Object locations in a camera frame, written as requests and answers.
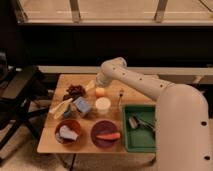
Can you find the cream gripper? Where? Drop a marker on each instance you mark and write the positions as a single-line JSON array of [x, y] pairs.
[[90, 85]]

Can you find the small orange apple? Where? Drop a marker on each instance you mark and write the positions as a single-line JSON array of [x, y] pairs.
[[99, 92]]

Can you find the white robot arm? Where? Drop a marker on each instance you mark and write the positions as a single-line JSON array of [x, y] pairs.
[[183, 139]]

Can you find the white paper cup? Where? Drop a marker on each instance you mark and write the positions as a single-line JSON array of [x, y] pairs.
[[103, 105]]

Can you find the dark grapes bunch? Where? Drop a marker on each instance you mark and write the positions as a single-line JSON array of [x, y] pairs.
[[74, 91]]

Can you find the blue box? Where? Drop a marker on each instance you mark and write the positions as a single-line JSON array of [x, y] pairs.
[[82, 106]]

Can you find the yellow banana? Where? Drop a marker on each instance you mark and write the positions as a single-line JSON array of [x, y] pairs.
[[58, 110]]

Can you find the red bowl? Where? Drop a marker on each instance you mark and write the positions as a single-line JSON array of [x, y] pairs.
[[73, 125]]

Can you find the purple bowl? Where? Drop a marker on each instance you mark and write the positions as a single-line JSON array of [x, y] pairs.
[[103, 127]]

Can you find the blue grey cloth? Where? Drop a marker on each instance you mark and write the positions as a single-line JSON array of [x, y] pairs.
[[66, 132]]

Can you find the orange carrot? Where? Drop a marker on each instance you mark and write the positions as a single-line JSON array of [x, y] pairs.
[[110, 136]]

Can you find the green plastic tray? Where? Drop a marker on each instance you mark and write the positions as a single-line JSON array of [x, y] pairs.
[[139, 140]]

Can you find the black chair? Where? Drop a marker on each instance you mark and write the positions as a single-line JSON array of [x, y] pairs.
[[17, 91]]

